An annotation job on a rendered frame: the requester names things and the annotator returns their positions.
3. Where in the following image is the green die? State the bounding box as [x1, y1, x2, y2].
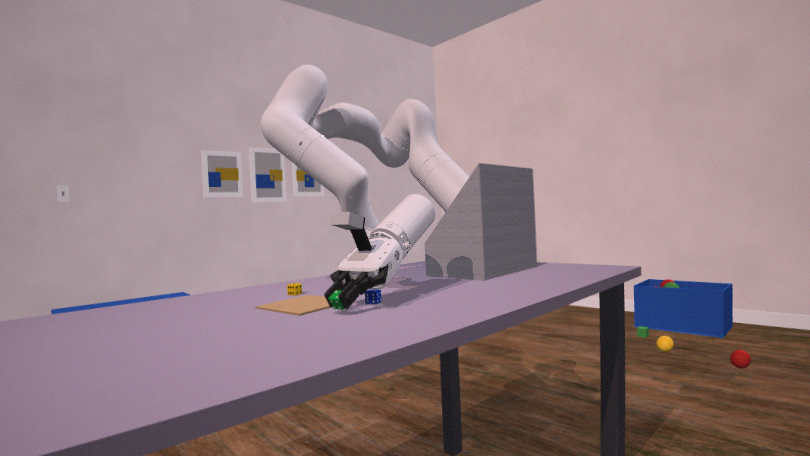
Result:
[328, 290, 344, 310]

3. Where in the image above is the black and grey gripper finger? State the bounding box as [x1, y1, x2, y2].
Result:
[338, 265, 388, 309]
[324, 270, 355, 308]

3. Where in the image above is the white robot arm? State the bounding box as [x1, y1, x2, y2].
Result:
[261, 65, 469, 258]

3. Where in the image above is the tan mat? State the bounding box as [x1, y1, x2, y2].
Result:
[255, 295, 332, 316]

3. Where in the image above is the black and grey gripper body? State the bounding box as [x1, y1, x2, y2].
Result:
[337, 232, 404, 289]

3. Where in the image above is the yellow die with black pips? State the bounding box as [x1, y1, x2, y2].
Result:
[287, 283, 302, 296]

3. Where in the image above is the blue die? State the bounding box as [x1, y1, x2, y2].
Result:
[365, 289, 382, 304]

